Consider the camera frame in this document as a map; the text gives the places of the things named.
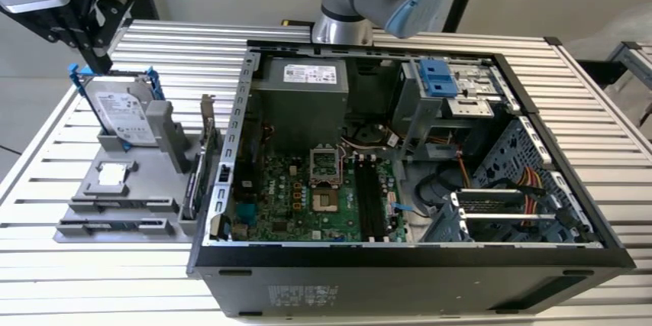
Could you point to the silver hard disk drive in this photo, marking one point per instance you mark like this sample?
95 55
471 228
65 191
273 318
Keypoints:
119 112

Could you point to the blue plastic drive latch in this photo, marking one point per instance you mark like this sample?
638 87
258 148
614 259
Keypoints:
438 78

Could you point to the dark RAM stick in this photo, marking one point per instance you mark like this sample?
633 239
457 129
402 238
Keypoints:
122 201
115 223

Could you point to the silver topped CPU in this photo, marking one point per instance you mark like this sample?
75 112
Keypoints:
113 175

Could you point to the black open PC case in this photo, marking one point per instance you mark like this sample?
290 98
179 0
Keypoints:
407 288

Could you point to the silver metal drive cage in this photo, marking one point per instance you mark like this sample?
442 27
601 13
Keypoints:
469 108

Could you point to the grey power supply unit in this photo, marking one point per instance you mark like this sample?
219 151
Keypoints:
306 112

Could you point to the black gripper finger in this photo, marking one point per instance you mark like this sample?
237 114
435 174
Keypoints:
115 17
51 28

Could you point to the black RAM slot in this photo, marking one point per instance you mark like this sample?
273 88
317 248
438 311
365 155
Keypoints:
362 198
382 198
369 198
375 198

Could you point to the blue motherboard connector block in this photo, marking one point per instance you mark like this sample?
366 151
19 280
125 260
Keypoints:
246 214

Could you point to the grey metal cabinet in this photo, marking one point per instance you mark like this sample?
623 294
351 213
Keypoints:
631 74

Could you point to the grey plastic parts rack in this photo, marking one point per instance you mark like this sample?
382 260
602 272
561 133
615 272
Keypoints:
149 184

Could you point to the CPU socket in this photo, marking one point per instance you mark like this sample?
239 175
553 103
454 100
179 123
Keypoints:
326 201

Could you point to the graphics card with silver bracket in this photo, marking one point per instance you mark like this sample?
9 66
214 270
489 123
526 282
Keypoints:
206 108

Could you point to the silver disk bay cage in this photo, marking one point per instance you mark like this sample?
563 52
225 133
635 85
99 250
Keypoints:
489 201

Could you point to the green Dell motherboard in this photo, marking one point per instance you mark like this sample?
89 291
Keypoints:
334 223

